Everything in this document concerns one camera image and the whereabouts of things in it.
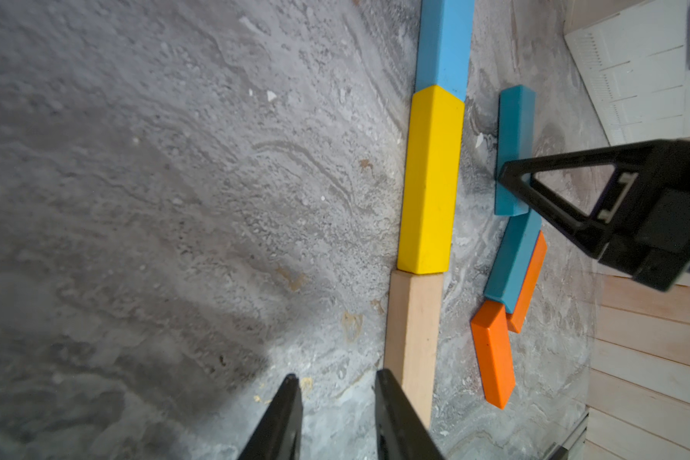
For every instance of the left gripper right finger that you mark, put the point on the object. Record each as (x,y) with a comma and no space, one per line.
(400,432)

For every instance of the natural wood block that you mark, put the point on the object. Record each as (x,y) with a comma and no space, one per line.
(412,329)

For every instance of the teal block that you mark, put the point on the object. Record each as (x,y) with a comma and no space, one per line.
(513,259)
(515,142)

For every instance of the orange block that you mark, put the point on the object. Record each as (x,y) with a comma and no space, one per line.
(516,319)
(493,352)

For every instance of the white file organizer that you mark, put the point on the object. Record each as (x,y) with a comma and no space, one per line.
(632,57)

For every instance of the light blue block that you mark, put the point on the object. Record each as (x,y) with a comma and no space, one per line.
(444,45)

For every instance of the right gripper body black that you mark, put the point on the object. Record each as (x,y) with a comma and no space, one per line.
(650,241)

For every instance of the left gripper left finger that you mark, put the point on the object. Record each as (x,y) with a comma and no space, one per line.
(278,434)

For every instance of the long yellow block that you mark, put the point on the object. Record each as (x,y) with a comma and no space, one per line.
(430,181)

